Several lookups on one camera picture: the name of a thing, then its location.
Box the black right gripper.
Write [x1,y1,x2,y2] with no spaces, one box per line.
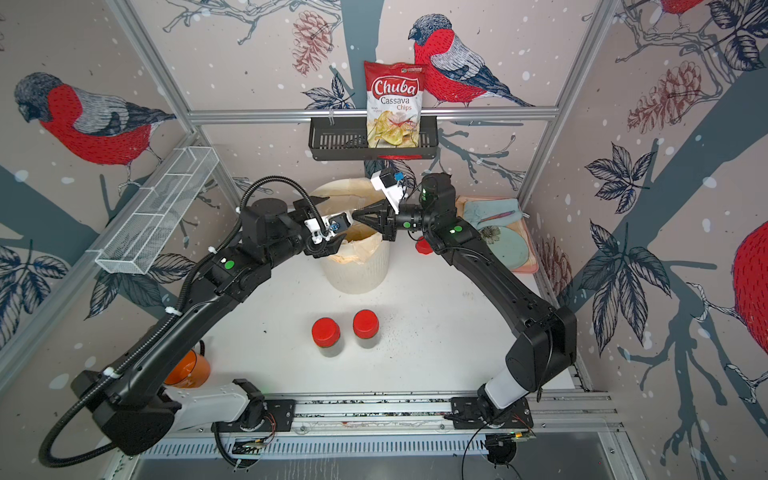
[353,201,438,246]

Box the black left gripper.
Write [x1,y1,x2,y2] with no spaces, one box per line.
[265,195,343,272]

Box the red jar lid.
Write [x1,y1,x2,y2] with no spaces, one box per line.
[415,237,433,255]

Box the red-lidded glass jar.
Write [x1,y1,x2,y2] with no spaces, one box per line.
[311,317,343,357]
[353,309,380,349]

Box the glass jar with tea leaves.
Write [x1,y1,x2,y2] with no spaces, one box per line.
[326,211,353,237]

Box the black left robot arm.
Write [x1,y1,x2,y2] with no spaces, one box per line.
[66,197,352,458]

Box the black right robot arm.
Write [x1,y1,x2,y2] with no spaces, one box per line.
[352,168,577,423]

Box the yellowish bin liner bag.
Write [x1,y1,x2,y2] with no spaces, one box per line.
[311,178,388,264]

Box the cream waste bin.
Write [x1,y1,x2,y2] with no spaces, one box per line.
[308,178,394,295]

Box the teal folded cloth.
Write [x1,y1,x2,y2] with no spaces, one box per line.
[462,199,523,230]

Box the Chuba cassava chips bag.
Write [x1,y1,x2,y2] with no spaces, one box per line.
[364,62,426,148]

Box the mint green flower plate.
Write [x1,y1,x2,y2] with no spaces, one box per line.
[479,226,529,270]

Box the pink plastic tray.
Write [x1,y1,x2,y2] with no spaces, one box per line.
[456,196,538,273]

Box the orange cup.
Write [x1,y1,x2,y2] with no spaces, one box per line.
[164,350,211,389]

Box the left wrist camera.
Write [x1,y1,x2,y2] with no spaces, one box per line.
[304,211,353,245]

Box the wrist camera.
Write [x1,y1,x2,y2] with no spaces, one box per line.
[370,168,406,214]
[304,211,353,245]

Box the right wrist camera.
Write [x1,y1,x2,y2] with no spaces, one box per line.
[370,168,406,214]

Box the black wall basket shelf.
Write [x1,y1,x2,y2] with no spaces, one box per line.
[308,116,439,161]

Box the white wire mesh basket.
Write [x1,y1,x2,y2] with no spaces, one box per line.
[95,146,219,274]

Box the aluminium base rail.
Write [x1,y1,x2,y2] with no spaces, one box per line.
[142,390,623,465]

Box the black corrugated cable conduit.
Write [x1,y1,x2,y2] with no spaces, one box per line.
[38,175,328,469]

